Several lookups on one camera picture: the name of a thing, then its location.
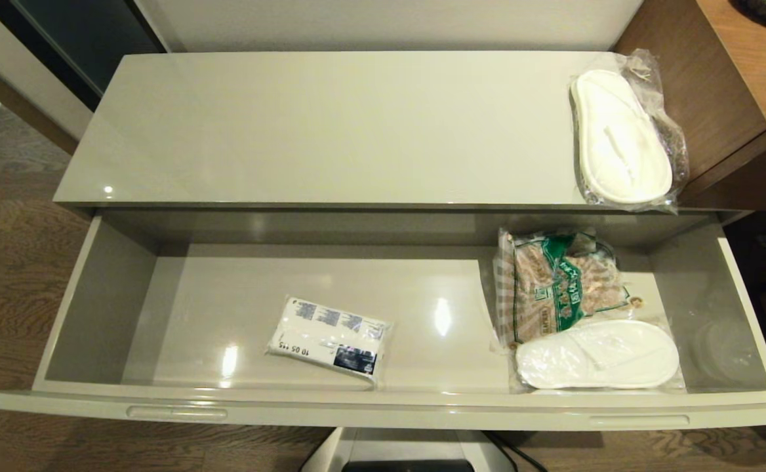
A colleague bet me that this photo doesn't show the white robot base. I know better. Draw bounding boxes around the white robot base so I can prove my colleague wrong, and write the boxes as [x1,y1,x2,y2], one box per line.
[301,429,515,472]

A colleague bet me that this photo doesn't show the glossy grey cabinet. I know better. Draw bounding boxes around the glossy grey cabinet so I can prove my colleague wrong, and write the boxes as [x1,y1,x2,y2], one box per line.
[53,51,753,225]

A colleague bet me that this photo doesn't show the white slippers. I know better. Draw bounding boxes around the white slippers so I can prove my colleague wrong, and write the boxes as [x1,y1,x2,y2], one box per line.
[511,319,685,394]
[570,49,691,216]

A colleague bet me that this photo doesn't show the brown wooden desk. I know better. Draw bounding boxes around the brown wooden desk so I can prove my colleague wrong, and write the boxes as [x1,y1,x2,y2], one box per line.
[613,0,766,214]

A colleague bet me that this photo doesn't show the dark glass door panel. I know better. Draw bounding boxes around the dark glass door panel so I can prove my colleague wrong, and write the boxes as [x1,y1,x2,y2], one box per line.
[0,0,166,111]

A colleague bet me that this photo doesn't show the white tissue pack blue print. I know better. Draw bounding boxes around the white tissue pack blue print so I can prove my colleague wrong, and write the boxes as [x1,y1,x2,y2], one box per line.
[266,296,393,384]

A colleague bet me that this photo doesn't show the white slippers in flat bag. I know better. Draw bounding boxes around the white slippers in flat bag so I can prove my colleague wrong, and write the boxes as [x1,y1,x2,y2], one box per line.
[511,319,685,394]

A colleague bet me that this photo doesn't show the open grey drawer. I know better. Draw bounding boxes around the open grey drawer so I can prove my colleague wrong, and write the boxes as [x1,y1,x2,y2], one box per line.
[0,208,766,433]

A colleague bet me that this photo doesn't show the black floor cable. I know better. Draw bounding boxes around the black floor cable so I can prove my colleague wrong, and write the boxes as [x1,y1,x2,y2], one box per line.
[485,431,548,472]

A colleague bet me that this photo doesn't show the green brown snack bag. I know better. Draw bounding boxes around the green brown snack bag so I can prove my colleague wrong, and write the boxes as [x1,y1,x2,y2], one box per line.
[493,227,643,351]

